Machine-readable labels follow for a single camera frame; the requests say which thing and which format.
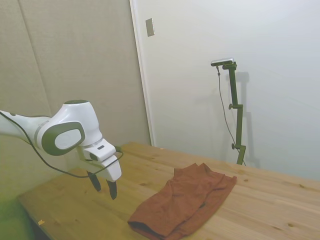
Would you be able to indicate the dark green camera stand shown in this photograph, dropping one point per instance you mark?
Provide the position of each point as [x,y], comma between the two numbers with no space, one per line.
[236,105]

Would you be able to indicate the white door frame trim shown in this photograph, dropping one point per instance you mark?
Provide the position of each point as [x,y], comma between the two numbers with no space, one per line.
[142,75]

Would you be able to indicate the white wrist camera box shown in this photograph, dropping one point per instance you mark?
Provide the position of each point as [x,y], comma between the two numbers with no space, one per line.
[102,152]

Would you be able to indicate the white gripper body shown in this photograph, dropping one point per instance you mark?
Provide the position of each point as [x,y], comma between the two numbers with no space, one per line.
[113,170]

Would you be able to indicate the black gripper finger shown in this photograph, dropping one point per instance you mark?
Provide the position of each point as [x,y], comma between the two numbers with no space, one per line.
[95,183]
[113,191]

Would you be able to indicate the grey camera on stand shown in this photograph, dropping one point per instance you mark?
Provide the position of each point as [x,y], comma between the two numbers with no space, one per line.
[222,61]

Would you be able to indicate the small yellow tape scrap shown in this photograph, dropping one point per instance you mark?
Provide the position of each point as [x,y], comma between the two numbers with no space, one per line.
[41,221]

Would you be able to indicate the rust brown shorts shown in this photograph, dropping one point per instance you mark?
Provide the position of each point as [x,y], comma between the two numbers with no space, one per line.
[180,200]

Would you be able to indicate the grey wall plate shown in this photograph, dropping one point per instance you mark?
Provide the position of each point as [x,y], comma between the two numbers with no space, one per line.
[150,27]

